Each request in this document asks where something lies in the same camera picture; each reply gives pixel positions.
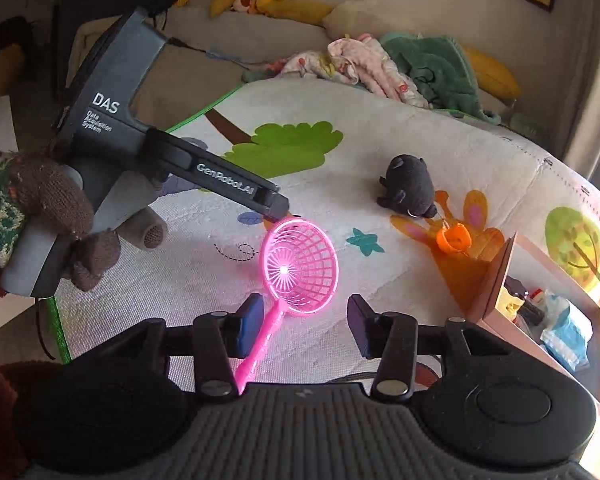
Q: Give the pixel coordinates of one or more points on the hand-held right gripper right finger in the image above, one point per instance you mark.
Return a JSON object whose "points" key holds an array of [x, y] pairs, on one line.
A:
{"points": [[362, 325]]}

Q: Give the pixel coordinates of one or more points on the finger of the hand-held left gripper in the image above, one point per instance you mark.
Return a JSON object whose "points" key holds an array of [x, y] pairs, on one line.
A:
{"points": [[275, 205]]}

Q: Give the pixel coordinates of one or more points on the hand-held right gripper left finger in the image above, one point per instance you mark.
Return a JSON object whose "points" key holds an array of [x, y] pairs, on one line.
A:
{"points": [[250, 325]]}

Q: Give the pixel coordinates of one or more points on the pink toy strainer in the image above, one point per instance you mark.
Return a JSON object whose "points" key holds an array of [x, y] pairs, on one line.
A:
{"points": [[300, 260]]}

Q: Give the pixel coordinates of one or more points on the orange toy cup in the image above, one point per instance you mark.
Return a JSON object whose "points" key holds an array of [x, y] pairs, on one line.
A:
{"points": [[452, 237]]}

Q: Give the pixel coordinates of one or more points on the black plush toy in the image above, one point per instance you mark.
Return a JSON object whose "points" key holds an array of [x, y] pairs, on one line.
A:
{"points": [[410, 185]]}

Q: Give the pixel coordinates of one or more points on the pink cardboard box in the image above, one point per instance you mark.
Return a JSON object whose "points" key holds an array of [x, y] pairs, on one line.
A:
{"points": [[492, 280]]}

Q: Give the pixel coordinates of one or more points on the yellow toy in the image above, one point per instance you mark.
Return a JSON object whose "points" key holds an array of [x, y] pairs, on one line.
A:
{"points": [[510, 307]]}

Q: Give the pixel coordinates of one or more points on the blue white tissue packet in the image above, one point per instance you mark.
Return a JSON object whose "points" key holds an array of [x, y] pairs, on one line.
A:
{"points": [[567, 332]]}

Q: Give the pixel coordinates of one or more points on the person's left hand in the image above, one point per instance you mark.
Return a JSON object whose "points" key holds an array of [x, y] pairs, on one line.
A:
{"points": [[50, 190]]}

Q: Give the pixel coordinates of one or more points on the grey sofa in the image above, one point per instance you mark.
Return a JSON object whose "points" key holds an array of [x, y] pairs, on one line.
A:
{"points": [[190, 80]]}

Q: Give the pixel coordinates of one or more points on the printed play mat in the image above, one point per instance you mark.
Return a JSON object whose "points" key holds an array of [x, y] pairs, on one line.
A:
{"points": [[405, 125]]}

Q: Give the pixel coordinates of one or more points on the pink printed clothing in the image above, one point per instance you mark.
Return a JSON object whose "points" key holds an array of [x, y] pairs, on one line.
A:
{"points": [[365, 62]]}

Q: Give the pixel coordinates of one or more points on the red white plush toy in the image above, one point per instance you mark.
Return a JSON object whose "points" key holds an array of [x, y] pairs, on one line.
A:
{"points": [[244, 4]]}

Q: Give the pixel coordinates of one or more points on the long yellow plush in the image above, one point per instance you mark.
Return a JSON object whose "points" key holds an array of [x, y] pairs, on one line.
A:
{"points": [[300, 7]]}

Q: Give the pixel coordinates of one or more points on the beige cushion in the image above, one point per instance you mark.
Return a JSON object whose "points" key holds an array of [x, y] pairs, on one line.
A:
{"points": [[360, 17]]}

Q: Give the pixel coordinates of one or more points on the green blanket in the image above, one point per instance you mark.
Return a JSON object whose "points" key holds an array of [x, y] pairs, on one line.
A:
{"points": [[440, 67]]}

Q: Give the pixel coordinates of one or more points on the yellow pillow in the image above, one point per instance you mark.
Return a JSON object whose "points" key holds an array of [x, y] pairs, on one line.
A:
{"points": [[492, 72]]}

